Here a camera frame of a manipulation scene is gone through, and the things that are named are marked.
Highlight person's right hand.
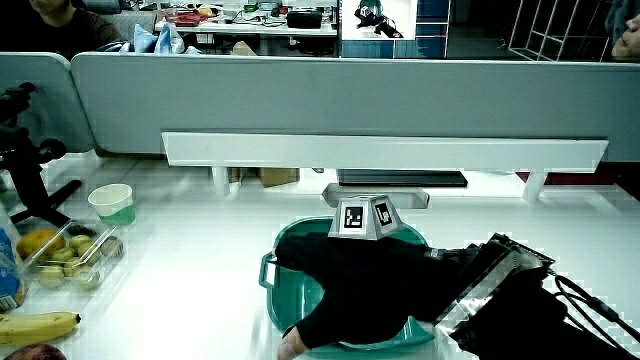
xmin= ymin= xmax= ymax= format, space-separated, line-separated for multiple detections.
xmin=273 ymin=194 xmax=477 ymax=360

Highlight person's right forearm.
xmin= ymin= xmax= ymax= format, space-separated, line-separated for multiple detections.
xmin=448 ymin=262 xmax=640 ymax=360

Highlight teal plastic basin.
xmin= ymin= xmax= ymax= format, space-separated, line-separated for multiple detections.
xmin=258 ymin=215 xmax=436 ymax=359

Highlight circuit board with silver ribbon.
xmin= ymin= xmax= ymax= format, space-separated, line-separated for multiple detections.
xmin=433 ymin=232 xmax=557 ymax=331

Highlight white desk riser shelf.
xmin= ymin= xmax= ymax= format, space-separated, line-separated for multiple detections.
xmin=160 ymin=131 xmax=610 ymax=203

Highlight brown cardboard box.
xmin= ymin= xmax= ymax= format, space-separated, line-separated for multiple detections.
xmin=257 ymin=167 xmax=301 ymax=189

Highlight wide grey partition panel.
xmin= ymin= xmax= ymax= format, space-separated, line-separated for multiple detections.
xmin=70 ymin=52 xmax=640 ymax=164

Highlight blue cabinet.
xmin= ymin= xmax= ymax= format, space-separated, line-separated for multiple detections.
xmin=340 ymin=0 xmax=452 ymax=60

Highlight green and white paper cup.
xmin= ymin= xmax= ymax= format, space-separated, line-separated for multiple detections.
xmin=87 ymin=183 xmax=137 ymax=227

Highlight black bag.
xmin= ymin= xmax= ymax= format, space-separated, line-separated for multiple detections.
xmin=285 ymin=9 xmax=324 ymax=30

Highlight clear plastic fruit container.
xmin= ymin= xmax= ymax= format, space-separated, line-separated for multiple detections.
xmin=17 ymin=219 xmax=126 ymax=292

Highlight white poster with black robot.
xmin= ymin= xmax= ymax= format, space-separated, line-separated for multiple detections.
xmin=340 ymin=0 xmax=419 ymax=41

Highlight white background desk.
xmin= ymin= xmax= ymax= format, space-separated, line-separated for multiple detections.
xmin=154 ymin=18 xmax=339 ymax=38

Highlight pile of green fruits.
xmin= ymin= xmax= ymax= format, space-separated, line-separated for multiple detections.
xmin=37 ymin=233 xmax=124 ymax=291

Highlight blue plastic bags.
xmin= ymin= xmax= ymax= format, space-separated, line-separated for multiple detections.
xmin=130 ymin=22 xmax=187 ymax=55

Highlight red tray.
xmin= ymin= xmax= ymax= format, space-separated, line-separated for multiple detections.
xmin=164 ymin=11 xmax=209 ymax=28

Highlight orange mango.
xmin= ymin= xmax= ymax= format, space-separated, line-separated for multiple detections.
xmin=15 ymin=229 xmax=67 ymax=260

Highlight yellow banana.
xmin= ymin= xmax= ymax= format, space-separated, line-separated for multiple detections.
xmin=0 ymin=311 xmax=82 ymax=346

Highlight red apple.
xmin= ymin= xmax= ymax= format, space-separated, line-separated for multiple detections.
xmin=2 ymin=343 xmax=68 ymax=360

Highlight blue snack packet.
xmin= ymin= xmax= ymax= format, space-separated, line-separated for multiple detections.
xmin=0 ymin=227 xmax=25 ymax=314

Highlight narrow grey partition panel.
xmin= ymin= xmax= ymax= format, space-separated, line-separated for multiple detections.
xmin=0 ymin=52 xmax=96 ymax=154

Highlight black sensor cable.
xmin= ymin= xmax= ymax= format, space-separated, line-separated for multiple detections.
xmin=552 ymin=273 xmax=640 ymax=346

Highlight white wire rack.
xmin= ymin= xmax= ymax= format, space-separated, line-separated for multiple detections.
xmin=508 ymin=0 xmax=614 ymax=63

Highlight black camera tripod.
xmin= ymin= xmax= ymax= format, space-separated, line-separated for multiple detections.
xmin=0 ymin=82 xmax=84 ymax=229

